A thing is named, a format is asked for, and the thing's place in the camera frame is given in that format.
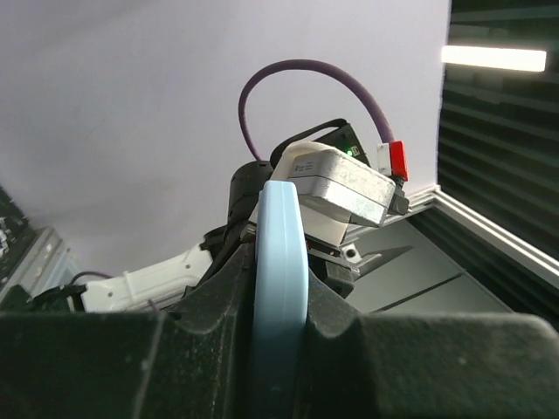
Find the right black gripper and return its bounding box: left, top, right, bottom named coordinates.
left=226, top=223, right=411, bottom=301

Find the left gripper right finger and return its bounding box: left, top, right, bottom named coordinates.
left=294, top=258, right=558, bottom=418

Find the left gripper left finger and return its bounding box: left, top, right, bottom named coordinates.
left=1, top=244, right=254, bottom=418

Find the phone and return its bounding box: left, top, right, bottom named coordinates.
left=251, top=181, right=309, bottom=418

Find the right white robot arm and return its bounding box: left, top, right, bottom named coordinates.
left=24, top=119, right=409, bottom=313

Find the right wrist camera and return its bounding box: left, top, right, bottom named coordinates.
left=270, top=141, right=410, bottom=247

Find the aluminium frame rail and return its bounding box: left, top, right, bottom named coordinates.
left=401, top=185, right=559, bottom=285

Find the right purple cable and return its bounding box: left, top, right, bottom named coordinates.
left=238, top=58, right=397, bottom=161

